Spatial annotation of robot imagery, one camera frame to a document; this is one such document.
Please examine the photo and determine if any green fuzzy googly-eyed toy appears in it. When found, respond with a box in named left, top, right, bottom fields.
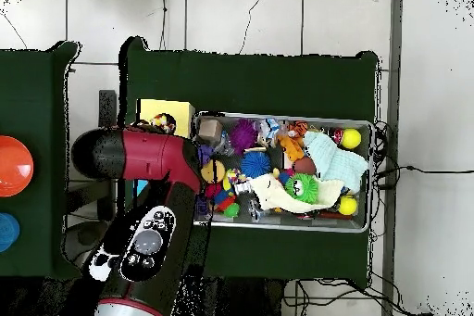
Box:
left=283, top=172, right=320, bottom=205

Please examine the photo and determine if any orange plastic bowl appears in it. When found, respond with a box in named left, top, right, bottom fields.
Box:
left=0, top=134, right=35, bottom=197

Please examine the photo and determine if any purple spiky ball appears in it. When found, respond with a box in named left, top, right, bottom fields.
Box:
left=229, top=119, right=258, bottom=156

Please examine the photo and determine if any multicolour fabric knot toy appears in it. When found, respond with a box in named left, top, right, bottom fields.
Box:
left=149, top=112, right=178, bottom=135

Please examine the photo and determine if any grey stand foot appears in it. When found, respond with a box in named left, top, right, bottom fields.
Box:
left=64, top=220, right=109, bottom=261

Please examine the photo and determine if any blue spiky ball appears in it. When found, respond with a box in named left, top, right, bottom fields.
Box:
left=240, top=150, right=272, bottom=179

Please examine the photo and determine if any round tan wooden disc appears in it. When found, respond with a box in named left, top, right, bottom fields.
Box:
left=200, top=158, right=226, bottom=184

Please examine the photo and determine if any light blue waffle cloth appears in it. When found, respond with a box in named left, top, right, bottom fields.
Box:
left=303, top=131, right=369, bottom=194

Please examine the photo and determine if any blue ribbed cup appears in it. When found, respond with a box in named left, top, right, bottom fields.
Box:
left=0, top=212, right=21, bottom=254

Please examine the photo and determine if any yellow ball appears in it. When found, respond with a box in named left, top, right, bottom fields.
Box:
left=337, top=195, right=359, bottom=216
left=339, top=127, right=363, bottom=150

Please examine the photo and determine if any wooden box with three holes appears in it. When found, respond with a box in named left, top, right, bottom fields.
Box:
left=131, top=98, right=196, bottom=198

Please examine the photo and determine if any cream waffle cloth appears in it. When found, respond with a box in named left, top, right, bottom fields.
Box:
left=249, top=173, right=345, bottom=215

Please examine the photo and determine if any black power cable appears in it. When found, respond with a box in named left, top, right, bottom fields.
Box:
left=373, top=164, right=474, bottom=181

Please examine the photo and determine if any dark green table cloth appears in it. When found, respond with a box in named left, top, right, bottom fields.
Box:
left=0, top=40, right=85, bottom=282
left=118, top=35, right=380, bottom=287

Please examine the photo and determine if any shallow clear mesh bin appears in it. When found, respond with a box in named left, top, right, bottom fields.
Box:
left=192, top=110, right=374, bottom=234

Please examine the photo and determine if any plain wooden cube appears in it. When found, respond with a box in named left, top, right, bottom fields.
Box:
left=197, top=118, right=223, bottom=145

